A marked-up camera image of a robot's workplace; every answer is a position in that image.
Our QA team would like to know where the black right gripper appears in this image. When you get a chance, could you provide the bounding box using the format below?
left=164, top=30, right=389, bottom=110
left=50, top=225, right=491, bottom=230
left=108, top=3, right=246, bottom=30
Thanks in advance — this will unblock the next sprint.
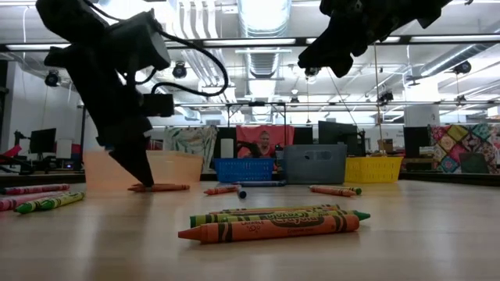
left=298, top=0, right=415, bottom=78

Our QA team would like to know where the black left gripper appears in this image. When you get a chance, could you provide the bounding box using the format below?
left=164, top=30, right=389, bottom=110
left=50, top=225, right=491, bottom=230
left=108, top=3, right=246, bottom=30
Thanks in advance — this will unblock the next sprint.
left=43, top=44, right=156, bottom=187

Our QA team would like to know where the orange crayon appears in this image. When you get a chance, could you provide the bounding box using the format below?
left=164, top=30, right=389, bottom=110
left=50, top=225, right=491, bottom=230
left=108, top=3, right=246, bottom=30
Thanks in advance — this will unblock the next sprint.
left=127, top=183, right=191, bottom=193
left=309, top=185, right=357, bottom=197
left=177, top=213, right=361, bottom=245
left=203, top=185, right=240, bottom=196
left=209, top=205, right=274, bottom=215

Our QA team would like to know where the brown crayon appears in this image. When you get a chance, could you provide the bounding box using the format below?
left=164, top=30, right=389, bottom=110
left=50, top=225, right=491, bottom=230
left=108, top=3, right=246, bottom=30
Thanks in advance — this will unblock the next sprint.
left=234, top=203, right=341, bottom=214

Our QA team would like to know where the orange translucent plastic bin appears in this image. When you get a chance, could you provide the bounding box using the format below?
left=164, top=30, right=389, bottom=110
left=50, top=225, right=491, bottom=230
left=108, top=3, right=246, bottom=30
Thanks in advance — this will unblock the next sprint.
left=83, top=150, right=204, bottom=193

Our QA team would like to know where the black horizontal rig bar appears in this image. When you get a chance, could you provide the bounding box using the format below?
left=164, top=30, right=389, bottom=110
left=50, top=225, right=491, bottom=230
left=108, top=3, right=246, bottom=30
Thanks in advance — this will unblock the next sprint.
left=0, top=34, right=500, bottom=53

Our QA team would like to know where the floral patterned cloth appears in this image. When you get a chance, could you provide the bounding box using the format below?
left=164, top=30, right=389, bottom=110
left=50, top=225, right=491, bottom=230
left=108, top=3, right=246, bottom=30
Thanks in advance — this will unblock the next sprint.
left=162, top=125, right=219, bottom=173

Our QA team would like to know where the black monitor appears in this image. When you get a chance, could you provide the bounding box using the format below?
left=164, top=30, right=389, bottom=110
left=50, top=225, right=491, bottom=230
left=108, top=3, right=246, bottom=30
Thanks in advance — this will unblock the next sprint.
left=317, top=120, right=359, bottom=146
left=293, top=126, right=314, bottom=146
left=29, top=127, right=57, bottom=155
left=402, top=126, right=431, bottom=158

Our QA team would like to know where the black upright panel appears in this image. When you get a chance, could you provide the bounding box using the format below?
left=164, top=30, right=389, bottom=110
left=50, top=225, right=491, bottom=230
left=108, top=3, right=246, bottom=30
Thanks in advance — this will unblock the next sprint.
left=212, top=126, right=238, bottom=159

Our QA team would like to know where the white computer case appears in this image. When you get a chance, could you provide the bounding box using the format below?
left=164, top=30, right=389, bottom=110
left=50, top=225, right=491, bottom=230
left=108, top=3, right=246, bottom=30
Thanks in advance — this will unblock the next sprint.
left=55, top=139, right=73, bottom=160

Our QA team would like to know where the red cloth backdrop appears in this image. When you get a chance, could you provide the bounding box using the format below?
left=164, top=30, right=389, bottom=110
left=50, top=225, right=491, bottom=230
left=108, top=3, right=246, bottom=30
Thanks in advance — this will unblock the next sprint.
left=235, top=124, right=295, bottom=159

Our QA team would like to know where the blue plastic basket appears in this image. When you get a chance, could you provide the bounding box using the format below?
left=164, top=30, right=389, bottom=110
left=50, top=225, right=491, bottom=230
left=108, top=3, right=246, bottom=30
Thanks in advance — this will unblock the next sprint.
left=213, top=157, right=276, bottom=183

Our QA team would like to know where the person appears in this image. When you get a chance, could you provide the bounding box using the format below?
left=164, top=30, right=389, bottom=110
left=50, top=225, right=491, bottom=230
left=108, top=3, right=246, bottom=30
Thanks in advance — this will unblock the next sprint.
left=255, top=130, right=278, bottom=159

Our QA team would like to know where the cardboard box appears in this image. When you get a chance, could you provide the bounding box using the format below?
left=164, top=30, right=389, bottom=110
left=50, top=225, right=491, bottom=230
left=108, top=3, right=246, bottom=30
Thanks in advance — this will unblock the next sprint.
left=377, top=138, right=395, bottom=154

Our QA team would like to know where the white column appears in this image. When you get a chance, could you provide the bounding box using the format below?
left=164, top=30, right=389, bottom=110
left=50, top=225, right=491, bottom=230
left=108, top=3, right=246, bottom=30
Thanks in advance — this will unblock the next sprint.
left=403, top=84, right=441, bottom=128

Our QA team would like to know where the grey plastic bin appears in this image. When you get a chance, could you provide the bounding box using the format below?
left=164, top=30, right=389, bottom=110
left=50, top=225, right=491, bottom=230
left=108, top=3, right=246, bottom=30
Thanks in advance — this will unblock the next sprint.
left=281, top=144, right=348, bottom=185

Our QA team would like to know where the yellow plastic basket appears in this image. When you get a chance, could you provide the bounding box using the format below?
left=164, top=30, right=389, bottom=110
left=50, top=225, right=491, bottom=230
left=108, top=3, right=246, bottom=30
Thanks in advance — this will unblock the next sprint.
left=344, top=156, right=404, bottom=184

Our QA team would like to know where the colourful patchwork quilt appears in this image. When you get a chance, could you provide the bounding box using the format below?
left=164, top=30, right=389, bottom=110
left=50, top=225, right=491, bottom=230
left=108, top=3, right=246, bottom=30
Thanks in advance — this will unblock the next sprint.
left=428, top=123, right=500, bottom=175

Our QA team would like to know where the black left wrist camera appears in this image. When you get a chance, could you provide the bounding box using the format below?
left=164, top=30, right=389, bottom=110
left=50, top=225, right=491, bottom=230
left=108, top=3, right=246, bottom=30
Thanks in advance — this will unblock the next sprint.
left=141, top=92, right=176, bottom=118

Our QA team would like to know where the round silver ventilation duct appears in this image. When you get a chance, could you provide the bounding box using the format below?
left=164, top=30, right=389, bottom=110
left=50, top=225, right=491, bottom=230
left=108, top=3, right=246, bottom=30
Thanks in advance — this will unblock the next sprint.
left=237, top=0, right=293, bottom=79

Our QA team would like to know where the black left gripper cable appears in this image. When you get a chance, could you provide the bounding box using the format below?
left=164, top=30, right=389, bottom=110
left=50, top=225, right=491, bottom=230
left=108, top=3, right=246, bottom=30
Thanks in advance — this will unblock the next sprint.
left=150, top=29, right=230, bottom=98

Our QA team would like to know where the slanted silver ventilation duct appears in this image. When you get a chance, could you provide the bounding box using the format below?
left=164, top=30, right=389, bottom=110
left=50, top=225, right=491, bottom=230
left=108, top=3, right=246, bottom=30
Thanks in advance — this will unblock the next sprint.
left=420, top=42, right=500, bottom=77

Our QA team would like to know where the black aluminium table frame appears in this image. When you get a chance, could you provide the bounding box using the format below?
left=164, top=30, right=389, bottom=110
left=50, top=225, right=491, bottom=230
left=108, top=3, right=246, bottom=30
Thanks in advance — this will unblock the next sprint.
left=0, top=170, right=500, bottom=187

